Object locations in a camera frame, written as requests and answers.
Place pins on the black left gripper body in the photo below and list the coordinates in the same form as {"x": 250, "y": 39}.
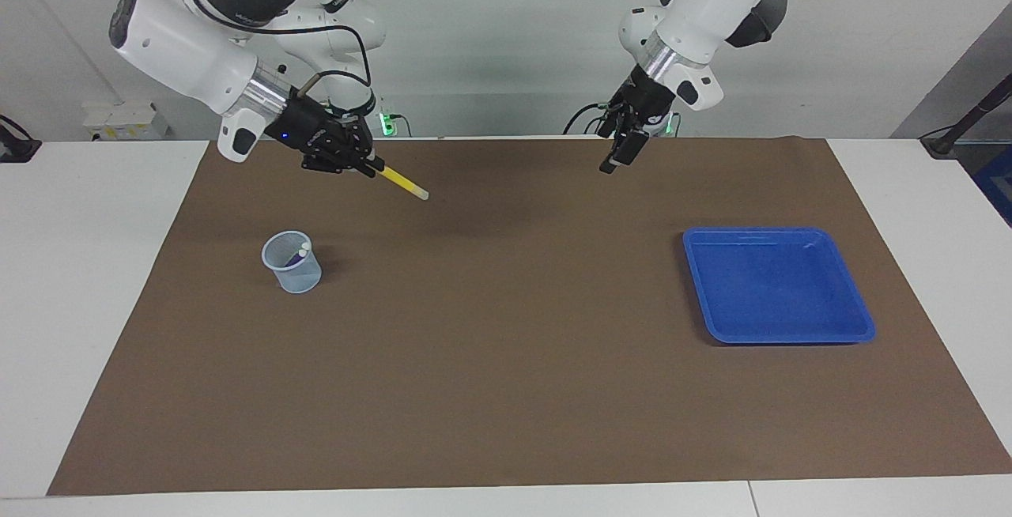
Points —
{"x": 644, "y": 106}

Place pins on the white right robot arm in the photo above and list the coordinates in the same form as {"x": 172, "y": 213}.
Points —
{"x": 182, "y": 35}

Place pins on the white power strip box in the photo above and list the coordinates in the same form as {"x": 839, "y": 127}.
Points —
{"x": 126, "y": 122}

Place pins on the black clamp device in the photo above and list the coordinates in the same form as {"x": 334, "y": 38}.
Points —
{"x": 16, "y": 145}

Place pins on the blue crate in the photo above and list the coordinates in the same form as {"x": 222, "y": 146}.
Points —
{"x": 998, "y": 185}

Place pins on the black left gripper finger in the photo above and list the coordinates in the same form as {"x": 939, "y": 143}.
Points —
{"x": 635, "y": 148}
{"x": 610, "y": 166}

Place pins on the black stand pole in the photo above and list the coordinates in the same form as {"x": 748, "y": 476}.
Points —
{"x": 972, "y": 118}

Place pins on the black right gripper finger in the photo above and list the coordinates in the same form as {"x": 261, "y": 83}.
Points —
{"x": 361, "y": 142}
{"x": 370, "y": 166}

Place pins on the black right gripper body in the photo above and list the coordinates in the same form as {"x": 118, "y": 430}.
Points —
{"x": 324, "y": 141}

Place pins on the yellow pen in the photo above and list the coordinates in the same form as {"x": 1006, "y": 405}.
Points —
{"x": 403, "y": 183}

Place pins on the blue plastic tray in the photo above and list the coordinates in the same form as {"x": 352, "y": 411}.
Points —
{"x": 775, "y": 288}

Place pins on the purple pen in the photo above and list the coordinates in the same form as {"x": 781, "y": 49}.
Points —
{"x": 297, "y": 259}

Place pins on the brown table mat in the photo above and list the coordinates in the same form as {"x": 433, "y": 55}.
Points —
{"x": 506, "y": 343}

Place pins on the translucent plastic cup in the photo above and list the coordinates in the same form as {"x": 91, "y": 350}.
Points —
{"x": 300, "y": 280}

